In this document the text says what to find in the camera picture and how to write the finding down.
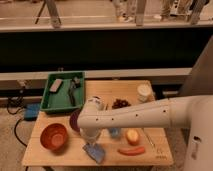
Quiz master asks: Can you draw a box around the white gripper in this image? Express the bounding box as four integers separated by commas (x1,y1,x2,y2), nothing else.
80,129,101,145

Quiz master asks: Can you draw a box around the blue sponge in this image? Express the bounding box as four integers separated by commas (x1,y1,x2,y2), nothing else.
83,144,105,164

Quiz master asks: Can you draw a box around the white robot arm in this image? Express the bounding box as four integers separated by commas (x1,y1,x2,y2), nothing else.
77,95,213,171

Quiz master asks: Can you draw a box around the small blue cup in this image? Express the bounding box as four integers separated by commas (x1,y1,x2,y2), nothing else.
109,128,120,138

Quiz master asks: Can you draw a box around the purple bowl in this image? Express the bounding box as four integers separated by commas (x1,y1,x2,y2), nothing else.
69,109,81,133

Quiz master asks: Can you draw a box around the orange bowl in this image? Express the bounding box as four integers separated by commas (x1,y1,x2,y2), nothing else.
40,123,68,151

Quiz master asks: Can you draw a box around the yellow apple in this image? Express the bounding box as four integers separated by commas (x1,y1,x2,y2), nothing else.
125,129,140,145

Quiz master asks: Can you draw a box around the dark grapes bunch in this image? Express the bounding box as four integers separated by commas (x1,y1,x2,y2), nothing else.
112,99,130,109

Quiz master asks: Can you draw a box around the green plastic tray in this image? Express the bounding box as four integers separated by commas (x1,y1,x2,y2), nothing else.
40,71,85,114

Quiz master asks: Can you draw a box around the black tool in tray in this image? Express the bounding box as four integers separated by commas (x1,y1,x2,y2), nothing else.
68,77,81,106

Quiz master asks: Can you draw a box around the blue box on floor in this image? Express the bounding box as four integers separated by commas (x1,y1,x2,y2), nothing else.
24,103,40,121

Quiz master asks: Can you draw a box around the white cup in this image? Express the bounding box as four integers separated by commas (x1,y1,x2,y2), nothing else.
137,84,152,102

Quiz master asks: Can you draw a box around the black floor cable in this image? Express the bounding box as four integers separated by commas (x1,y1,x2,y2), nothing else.
6,96,28,148

